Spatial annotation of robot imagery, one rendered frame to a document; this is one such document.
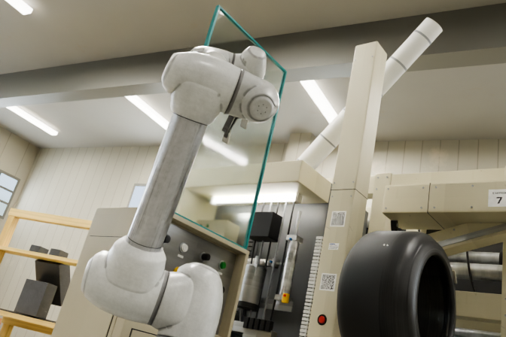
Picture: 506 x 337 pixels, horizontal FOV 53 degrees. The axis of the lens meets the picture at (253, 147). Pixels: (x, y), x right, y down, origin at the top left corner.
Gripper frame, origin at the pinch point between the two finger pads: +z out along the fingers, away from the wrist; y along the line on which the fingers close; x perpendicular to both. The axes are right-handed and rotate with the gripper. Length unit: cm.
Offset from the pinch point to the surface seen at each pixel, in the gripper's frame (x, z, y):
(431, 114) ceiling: 55, 150, -346
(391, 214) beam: 72, 34, -45
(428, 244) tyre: 89, 3, -7
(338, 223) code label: 54, 29, -17
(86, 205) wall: -327, 523, -232
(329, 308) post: 70, 44, 14
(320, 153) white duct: 20, 50, -77
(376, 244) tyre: 73, 8, 2
